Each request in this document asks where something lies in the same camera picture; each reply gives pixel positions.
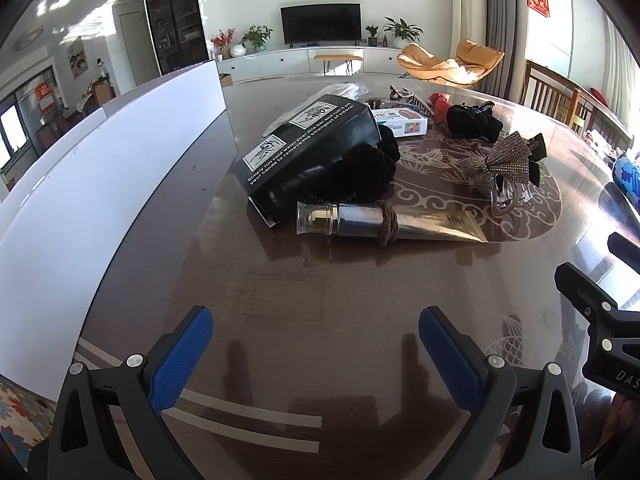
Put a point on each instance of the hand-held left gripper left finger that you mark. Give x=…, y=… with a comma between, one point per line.
x=182, y=355

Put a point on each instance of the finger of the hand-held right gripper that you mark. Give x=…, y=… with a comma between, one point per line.
x=585, y=290
x=627, y=255

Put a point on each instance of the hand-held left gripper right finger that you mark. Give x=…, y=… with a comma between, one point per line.
x=450, y=355

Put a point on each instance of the gold cosmetic tube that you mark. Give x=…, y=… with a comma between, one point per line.
x=430, y=225

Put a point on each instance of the rhinestone bow hair clip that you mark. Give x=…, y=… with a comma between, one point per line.
x=500, y=162

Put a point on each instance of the white partition board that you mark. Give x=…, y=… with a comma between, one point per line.
x=100, y=170

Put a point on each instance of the black velvet scrunchie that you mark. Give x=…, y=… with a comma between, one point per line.
x=365, y=170

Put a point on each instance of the black velvet bow hair clip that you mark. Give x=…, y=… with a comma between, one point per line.
x=470, y=120

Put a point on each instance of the blue and white medicine box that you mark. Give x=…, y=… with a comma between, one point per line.
x=405, y=122

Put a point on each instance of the black printed carton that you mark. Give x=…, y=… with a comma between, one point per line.
x=305, y=145

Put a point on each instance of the brown patterned glass desktop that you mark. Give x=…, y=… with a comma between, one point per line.
x=350, y=280

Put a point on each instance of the blue patterned object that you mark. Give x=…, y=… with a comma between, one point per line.
x=627, y=175

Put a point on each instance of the floral cloth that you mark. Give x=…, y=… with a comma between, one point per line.
x=22, y=415

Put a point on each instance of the wooden dining chair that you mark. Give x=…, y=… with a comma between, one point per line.
x=555, y=90

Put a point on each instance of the red snack packet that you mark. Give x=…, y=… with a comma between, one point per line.
x=440, y=107

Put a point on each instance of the orange lounge chair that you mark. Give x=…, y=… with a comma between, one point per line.
x=445, y=67

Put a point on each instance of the pearl claw hair clip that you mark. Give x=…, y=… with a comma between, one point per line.
x=405, y=95

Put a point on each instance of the grey curtain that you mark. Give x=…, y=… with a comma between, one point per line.
x=505, y=20

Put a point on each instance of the cardboard box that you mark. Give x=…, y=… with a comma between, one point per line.
x=225, y=79

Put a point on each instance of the clear packet of bamboo sticks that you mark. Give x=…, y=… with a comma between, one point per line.
x=350, y=91

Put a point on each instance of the red poster on glass door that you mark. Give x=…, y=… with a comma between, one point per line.
x=45, y=96

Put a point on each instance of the white curtain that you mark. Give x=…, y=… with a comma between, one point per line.
x=467, y=5

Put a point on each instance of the white door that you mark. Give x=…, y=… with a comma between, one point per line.
x=137, y=50

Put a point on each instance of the white round vase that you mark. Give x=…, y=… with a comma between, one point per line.
x=237, y=51

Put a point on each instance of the red flowers in vase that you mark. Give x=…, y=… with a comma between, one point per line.
x=222, y=42

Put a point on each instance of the white television cabinet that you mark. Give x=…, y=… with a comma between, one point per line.
x=300, y=62

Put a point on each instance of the wooden bench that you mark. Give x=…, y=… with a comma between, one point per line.
x=338, y=57

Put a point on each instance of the broad-leaf green potted plant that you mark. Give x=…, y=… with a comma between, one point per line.
x=402, y=29

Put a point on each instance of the bushy green potted plant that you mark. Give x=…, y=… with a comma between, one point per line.
x=256, y=36

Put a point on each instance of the small potted plant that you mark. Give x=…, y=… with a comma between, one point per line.
x=371, y=35

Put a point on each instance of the dark glass display cabinet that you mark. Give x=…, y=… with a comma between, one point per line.
x=175, y=15

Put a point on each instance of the round ceiling lamp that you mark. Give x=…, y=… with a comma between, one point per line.
x=29, y=38

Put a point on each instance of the black television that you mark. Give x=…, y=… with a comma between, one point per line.
x=321, y=24

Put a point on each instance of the framed wall painting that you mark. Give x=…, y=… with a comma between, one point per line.
x=76, y=57

